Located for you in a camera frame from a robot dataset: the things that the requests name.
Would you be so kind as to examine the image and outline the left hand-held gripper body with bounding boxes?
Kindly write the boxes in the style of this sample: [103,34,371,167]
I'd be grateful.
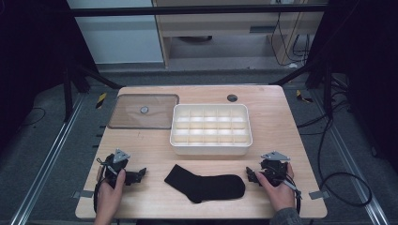
[96,148,132,189]

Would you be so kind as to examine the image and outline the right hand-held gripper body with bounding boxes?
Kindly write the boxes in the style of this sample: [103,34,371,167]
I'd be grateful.
[256,151,292,188]

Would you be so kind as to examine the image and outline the black sock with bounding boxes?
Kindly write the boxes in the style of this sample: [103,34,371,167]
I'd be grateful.
[163,164,247,204]

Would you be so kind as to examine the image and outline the white divided storage box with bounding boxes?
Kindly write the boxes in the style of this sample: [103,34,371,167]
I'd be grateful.
[169,103,253,157]

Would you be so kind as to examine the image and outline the person's right hand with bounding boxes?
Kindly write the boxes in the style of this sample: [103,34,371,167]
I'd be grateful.
[254,162,297,213]

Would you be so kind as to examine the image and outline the person's left hand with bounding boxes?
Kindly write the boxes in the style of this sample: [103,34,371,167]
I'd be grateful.
[93,169,127,219]

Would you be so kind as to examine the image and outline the tinted transparent box lid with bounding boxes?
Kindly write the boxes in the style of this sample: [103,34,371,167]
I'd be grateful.
[107,93,180,130]

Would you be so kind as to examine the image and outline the yellow black striped tape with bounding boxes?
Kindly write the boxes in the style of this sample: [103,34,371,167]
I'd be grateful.
[95,92,108,110]
[295,89,314,104]

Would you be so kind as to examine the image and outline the black metal stand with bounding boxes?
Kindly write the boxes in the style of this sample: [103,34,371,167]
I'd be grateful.
[61,60,125,124]
[276,57,335,120]

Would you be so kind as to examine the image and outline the white cabinet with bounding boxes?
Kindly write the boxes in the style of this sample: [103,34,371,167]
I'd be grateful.
[66,0,164,66]

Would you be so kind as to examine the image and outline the light wooden desk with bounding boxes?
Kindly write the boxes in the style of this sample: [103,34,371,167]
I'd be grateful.
[151,0,328,68]

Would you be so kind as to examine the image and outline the right hand-held gripper cable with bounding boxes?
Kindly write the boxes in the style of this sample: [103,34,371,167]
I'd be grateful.
[275,168,303,216]

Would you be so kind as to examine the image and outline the hand-held gripper cable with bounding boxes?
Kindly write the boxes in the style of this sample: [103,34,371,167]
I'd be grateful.
[93,157,109,217]
[275,168,303,216]

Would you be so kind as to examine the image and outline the left hand-held gripper cable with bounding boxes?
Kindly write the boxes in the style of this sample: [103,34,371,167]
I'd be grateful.
[93,157,109,217]

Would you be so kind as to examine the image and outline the grey metal table bracket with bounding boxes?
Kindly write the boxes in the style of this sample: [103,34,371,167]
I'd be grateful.
[308,189,331,201]
[72,189,95,200]

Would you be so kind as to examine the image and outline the aluminium floor rail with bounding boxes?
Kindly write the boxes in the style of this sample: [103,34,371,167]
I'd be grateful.
[313,90,390,225]
[8,93,86,225]

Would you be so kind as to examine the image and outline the thin black floor cable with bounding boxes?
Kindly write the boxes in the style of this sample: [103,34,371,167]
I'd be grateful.
[18,107,47,128]

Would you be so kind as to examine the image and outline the black looped floor cable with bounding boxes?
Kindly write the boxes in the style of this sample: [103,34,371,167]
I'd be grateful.
[297,106,374,208]

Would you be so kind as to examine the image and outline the black hanging cables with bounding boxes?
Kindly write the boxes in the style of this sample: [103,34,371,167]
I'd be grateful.
[269,11,313,68]

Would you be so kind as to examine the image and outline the black horizontal frame bar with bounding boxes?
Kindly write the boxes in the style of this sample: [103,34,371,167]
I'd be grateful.
[67,3,329,18]

